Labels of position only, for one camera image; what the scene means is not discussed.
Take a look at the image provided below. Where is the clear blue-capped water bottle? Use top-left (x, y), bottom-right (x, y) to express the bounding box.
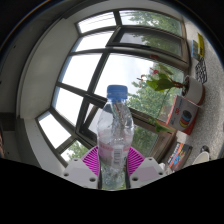
top-left (96, 84), bottom-right (135, 191)

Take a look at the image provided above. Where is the black lattice trivet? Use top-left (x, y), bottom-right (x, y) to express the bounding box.
top-left (194, 57), bottom-right (208, 84)

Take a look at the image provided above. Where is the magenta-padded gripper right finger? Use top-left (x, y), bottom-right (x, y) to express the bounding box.
top-left (127, 146), bottom-right (167, 190)

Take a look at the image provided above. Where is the white red filament box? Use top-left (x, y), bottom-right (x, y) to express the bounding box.
top-left (165, 95), bottom-right (200, 135)

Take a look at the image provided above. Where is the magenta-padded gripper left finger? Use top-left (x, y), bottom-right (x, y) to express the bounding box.
top-left (61, 145), bottom-right (100, 190)

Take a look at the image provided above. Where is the brown framed window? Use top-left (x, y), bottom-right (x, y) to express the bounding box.
top-left (35, 9), bottom-right (191, 168)

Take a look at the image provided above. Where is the small pale blue box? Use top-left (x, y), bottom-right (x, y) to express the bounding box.
top-left (191, 39), bottom-right (200, 62)

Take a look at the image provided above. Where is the yellow flat box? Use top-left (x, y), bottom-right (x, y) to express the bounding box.
top-left (197, 32), bottom-right (206, 59)

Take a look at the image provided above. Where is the potted plant in white pot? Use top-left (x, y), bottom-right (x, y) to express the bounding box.
top-left (136, 63), bottom-right (206, 133)

